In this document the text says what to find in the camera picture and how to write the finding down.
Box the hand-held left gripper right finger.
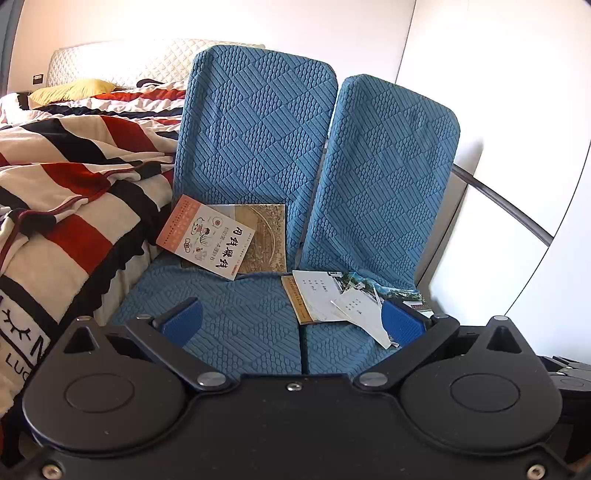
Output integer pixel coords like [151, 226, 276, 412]
[353, 299, 527, 393]

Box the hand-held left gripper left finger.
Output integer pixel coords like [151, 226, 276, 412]
[60, 296, 234, 393]

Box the white photo cover notebook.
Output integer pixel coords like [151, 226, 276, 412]
[342, 271, 435, 319]
[292, 270, 354, 322]
[331, 286, 399, 349]

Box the orange white cartoon book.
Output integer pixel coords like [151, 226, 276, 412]
[156, 194, 257, 281]

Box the yellow-brown book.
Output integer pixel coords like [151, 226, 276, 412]
[281, 274, 315, 325]

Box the brown painting book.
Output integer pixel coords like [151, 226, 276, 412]
[182, 203, 287, 275]

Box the blue textured seat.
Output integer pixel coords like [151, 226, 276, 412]
[299, 74, 461, 376]
[111, 45, 339, 376]

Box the red black striped blanket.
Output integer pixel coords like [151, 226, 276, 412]
[0, 78, 188, 416]

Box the yellow pillow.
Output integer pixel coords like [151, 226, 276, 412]
[28, 78, 116, 109]

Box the white quilted headboard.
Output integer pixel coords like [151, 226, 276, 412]
[47, 39, 266, 88]

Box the blue-grey curtain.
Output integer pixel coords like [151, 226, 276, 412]
[0, 0, 21, 97]

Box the grey metal rail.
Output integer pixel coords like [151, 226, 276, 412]
[451, 165, 554, 247]

